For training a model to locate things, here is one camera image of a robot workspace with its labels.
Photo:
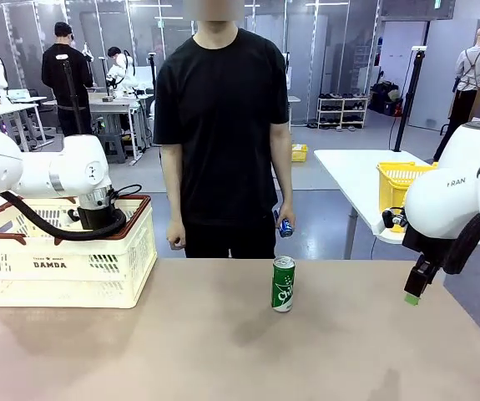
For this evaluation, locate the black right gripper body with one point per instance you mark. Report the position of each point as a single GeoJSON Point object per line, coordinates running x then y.
{"type": "Point", "coordinates": [425, 250]}

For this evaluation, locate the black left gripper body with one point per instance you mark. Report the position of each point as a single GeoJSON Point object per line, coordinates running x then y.
{"type": "Point", "coordinates": [97, 217]}

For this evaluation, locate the green soda can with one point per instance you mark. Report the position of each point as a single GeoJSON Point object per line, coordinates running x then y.
{"type": "Point", "coordinates": [282, 288]}

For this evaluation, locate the blue soda can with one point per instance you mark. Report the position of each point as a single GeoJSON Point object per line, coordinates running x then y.
{"type": "Point", "coordinates": [285, 229]}

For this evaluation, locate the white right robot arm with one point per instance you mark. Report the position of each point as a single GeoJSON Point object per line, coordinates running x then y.
{"type": "Point", "coordinates": [444, 200]}

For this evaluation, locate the person's left forearm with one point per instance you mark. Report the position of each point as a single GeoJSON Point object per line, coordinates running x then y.
{"type": "Point", "coordinates": [283, 179]}

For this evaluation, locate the person's right forearm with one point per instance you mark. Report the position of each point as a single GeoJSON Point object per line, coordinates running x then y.
{"type": "Point", "coordinates": [175, 196]}

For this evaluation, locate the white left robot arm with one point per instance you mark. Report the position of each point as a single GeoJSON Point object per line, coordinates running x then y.
{"type": "Point", "coordinates": [35, 167]}

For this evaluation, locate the yellow plastic basket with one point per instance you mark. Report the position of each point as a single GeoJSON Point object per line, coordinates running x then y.
{"type": "Point", "coordinates": [390, 188]}

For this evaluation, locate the person's right hand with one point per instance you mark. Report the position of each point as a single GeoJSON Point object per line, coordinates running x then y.
{"type": "Point", "coordinates": [177, 234]}

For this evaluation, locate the person's left hand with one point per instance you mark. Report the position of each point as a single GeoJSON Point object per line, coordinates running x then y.
{"type": "Point", "coordinates": [286, 211]}

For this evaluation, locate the grey step stool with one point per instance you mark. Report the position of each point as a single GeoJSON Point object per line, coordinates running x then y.
{"type": "Point", "coordinates": [116, 150]}

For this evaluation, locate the black tripod pole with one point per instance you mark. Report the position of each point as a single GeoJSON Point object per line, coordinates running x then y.
{"type": "Point", "coordinates": [73, 98]}
{"type": "Point", "coordinates": [410, 92]}

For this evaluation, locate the bystander with black cap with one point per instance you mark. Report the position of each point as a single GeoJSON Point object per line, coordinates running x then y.
{"type": "Point", "coordinates": [66, 71]}

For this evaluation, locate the person in black T-shirt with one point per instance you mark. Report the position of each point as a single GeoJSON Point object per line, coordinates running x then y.
{"type": "Point", "coordinates": [218, 125]}

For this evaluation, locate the pile of black bags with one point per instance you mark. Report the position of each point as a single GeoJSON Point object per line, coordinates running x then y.
{"type": "Point", "coordinates": [383, 98]}

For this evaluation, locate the small yellow crate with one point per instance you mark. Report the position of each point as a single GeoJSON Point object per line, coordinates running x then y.
{"type": "Point", "coordinates": [300, 153]}

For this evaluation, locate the white shoe rack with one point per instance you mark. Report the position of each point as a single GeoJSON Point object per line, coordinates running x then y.
{"type": "Point", "coordinates": [342, 110]}

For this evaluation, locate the mannequin with grey apron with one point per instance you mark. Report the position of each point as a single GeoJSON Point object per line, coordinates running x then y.
{"type": "Point", "coordinates": [471, 71]}

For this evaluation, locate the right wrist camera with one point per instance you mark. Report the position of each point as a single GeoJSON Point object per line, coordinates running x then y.
{"type": "Point", "coordinates": [394, 218]}

